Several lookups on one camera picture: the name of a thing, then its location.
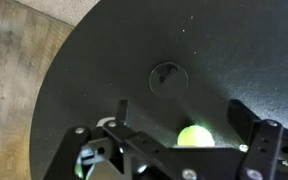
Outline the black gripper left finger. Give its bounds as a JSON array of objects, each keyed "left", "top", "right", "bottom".
[{"left": 115, "top": 99, "right": 129, "bottom": 125}]

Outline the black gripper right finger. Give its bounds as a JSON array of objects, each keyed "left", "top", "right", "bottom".
[{"left": 226, "top": 98, "right": 262, "bottom": 147}]

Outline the green tennis ball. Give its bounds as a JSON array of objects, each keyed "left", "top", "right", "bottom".
[{"left": 177, "top": 124, "right": 216, "bottom": 148}]

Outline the black round can lid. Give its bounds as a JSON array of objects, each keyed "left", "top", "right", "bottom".
[{"left": 148, "top": 60, "right": 190, "bottom": 100}]

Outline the round black table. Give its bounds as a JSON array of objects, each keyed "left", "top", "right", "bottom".
[{"left": 28, "top": 0, "right": 288, "bottom": 180}]

